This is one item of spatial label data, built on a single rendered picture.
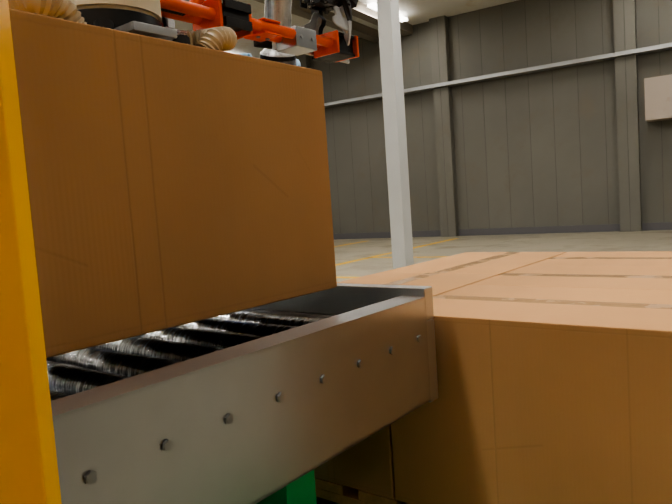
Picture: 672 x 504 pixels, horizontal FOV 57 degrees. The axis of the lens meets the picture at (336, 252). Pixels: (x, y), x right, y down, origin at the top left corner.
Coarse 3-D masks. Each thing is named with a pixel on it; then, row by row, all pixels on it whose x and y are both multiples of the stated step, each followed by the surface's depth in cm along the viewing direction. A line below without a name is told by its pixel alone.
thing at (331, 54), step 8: (328, 32) 145; (336, 32) 144; (336, 40) 144; (344, 40) 148; (352, 40) 150; (320, 48) 147; (328, 48) 145; (336, 48) 144; (344, 48) 148; (352, 48) 150; (320, 56) 147; (328, 56) 148; (336, 56) 148; (344, 56) 149; (352, 56) 149
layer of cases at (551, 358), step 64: (448, 256) 234; (512, 256) 218; (576, 256) 205; (640, 256) 193; (448, 320) 119; (512, 320) 111; (576, 320) 107; (640, 320) 104; (448, 384) 120; (512, 384) 112; (576, 384) 105; (640, 384) 99; (384, 448) 131; (448, 448) 122; (512, 448) 114; (576, 448) 106; (640, 448) 100
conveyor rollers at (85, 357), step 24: (240, 312) 136; (144, 336) 125; (168, 336) 121; (192, 336) 117; (216, 336) 114; (240, 336) 111; (264, 336) 117; (48, 360) 114; (72, 360) 108; (96, 360) 104; (120, 360) 101; (144, 360) 98; (168, 360) 96; (72, 384) 92; (96, 384) 88
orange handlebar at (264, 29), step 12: (168, 0) 109; (180, 0) 111; (180, 12) 112; (192, 12) 114; (204, 12) 115; (252, 24) 125; (264, 24) 127; (276, 24) 130; (252, 36) 130; (264, 36) 130; (276, 36) 131; (288, 36) 134
